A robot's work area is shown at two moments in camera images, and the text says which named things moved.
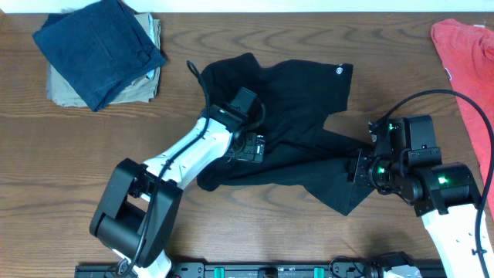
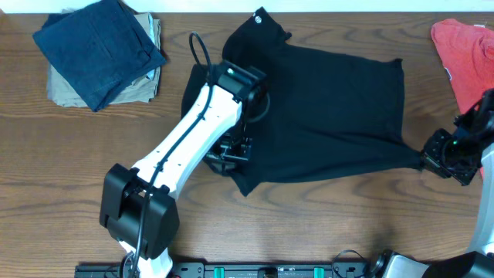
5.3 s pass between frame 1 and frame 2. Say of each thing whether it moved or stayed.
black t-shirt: moved
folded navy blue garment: stayed
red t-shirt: stayed
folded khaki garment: stayed
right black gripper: moved
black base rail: stayed
